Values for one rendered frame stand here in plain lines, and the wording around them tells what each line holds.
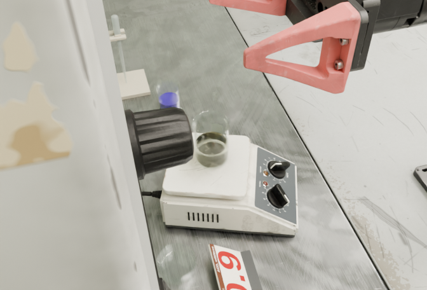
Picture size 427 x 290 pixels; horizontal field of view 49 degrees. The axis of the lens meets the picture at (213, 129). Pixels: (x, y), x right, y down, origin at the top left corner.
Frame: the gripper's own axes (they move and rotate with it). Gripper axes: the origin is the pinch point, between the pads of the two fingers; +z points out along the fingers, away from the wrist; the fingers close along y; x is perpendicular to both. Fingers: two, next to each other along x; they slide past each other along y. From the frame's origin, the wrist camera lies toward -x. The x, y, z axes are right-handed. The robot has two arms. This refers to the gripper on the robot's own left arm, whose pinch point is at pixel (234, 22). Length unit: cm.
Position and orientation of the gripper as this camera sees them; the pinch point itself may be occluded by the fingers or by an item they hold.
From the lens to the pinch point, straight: 37.6
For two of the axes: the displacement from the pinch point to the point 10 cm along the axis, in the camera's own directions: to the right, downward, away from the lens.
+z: -9.6, 2.0, -1.7
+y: 2.6, 6.7, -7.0
